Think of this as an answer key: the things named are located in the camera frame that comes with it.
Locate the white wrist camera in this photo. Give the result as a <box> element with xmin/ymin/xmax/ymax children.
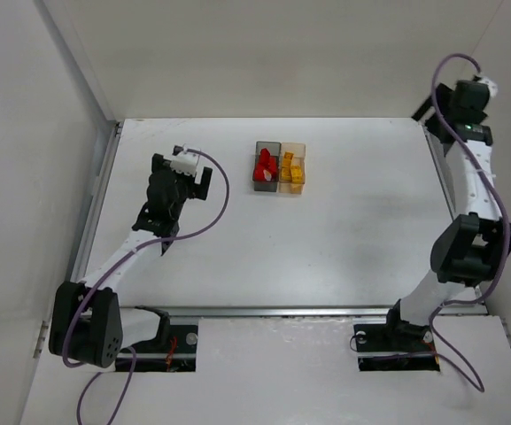
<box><xmin>169</xmin><ymin>145</ymin><xmax>201</xmax><ymax>177</ymax></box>
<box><xmin>473</xmin><ymin>74</ymin><xmax>499</xmax><ymax>98</ymax></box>

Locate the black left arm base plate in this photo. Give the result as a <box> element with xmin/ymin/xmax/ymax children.
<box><xmin>133</xmin><ymin>323</ymin><xmax>198</xmax><ymax>373</ymax></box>

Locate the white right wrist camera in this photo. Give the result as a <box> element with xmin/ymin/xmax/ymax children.
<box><xmin>473</xmin><ymin>74</ymin><xmax>499</xmax><ymax>98</ymax></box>

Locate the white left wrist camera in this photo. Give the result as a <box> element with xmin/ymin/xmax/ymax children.
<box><xmin>169</xmin><ymin>145</ymin><xmax>201</xmax><ymax>177</ymax></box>

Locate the smoky grey plastic container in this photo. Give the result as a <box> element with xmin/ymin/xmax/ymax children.
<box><xmin>252</xmin><ymin>141</ymin><xmax>281</xmax><ymax>192</ymax></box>

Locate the yellow lego brick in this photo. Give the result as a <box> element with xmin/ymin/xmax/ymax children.
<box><xmin>282</xmin><ymin>151</ymin><xmax>294</xmax><ymax>167</ymax></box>
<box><xmin>280</xmin><ymin>166</ymin><xmax>292</xmax><ymax>182</ymax></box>

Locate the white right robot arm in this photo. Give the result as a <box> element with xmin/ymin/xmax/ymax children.
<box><xmin>384</xmin><ymin>76</ymin><xmax>511</xmax><ymax>343</ymax></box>

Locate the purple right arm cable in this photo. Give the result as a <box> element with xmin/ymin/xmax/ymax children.
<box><xmin>427</xmin><ymin>52</ymin><xmax>511</xmax><ymax>394</ymax></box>

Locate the clear tan plastic container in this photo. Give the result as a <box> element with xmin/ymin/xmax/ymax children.
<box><xmin>278</xmin><ymin>143</ymin><xmax>306</xmax><ymax>195</ymax></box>

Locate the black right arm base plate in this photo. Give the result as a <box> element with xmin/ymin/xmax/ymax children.
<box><xmin>352</xmin><ymin>323</ymin><xmax>440</xmax><ymax>372</ymax></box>

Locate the aluminium frame rail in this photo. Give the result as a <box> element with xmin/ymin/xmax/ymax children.
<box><xmin>145</xmin><ymin>306</ymin><xmax>390</xmax><ymax>318</ymax></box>

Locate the red yellow lego stack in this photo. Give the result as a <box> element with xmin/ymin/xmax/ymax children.
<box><xmin>252</xmin><ymin>164</ymin><xmax>274</xmax><ymax>182</ymax></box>

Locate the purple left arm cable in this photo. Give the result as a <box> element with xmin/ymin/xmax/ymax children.
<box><xmin>62</xmin><ymin>148</ymin><xmax>232</xmax><ymax>425</ymax></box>

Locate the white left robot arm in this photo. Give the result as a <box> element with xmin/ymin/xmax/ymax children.
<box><xmin>49</xmin><ymin>146</ymin><xmax>213</xmax><ymax>368</ymax></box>

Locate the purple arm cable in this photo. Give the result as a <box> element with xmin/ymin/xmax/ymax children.
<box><xmin>427</xmin><ymin>52</ymin><xmax>511</xmax><ymax>394</ymax></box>
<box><xmin>62</xmin><ymin>148</ymin><xmax>232</xmax><ymax>425</ymax></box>

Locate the yellow lego plate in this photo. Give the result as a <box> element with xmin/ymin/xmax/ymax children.
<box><xmin>290</xmin><ymin>165</ymin><xmax>305</xmax><ymax>184</ymax></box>

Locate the red lego brick from stack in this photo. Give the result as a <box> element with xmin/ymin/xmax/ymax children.
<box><xmin>259</xmin><ymin>149</ymin><xmax>271</xmax><ymax>165</ymax></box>

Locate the red curved lego brick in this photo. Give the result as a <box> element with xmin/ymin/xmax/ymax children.
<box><xmin>267</xmin><ymin>157</ymin><xmax>278</xmax><ymax>175</ymax></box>

